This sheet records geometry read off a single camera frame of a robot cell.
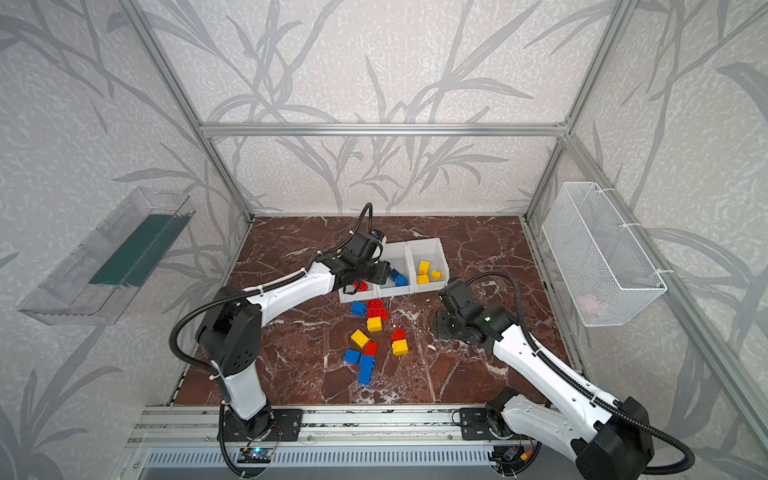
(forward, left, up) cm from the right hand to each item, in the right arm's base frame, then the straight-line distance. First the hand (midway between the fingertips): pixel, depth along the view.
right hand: (444, 314), depth 80 cm
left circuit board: (-30, +47, -12) cm, 57 cm away
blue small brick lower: (-7, +26, -12) cm, 29 cm away
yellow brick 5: (-5, +12, -12) cm, 17 cm away
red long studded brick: (+6, +19, -10) cm, 22 cm away
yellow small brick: (+20, 0, -11) cm, 23 cm away
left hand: (+18, +16, +1) cm, 24 cm away
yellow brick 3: (+2, +20, -10) cm, 22 cm away
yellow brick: (+22, +4, -10) cm, 25 cm away
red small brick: (-5, +21, -12) cm, 24 cm away
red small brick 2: (-1, +13, -12) cm, 18 cm away
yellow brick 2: (+17, +4, -10) cm, 20 cm away
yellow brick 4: (-3, +24, -10) cm, 26 cm away
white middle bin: (+27, +13, -10) cm, 31 cm away
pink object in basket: (-1, -35, +8) cm, 36 cm away
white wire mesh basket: (-1, -31, +23) cm, 39 cm away
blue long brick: (-11, +22, -12) cm, 27 cm away
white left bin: (+11, +22, -8) cm, 26 cm away
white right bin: (+31, +1, -11) cm, 33 cm away
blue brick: (+7, +25, -11) cm, 29 cm away
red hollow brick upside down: (+9, +20, -11) cm, 24 cm away
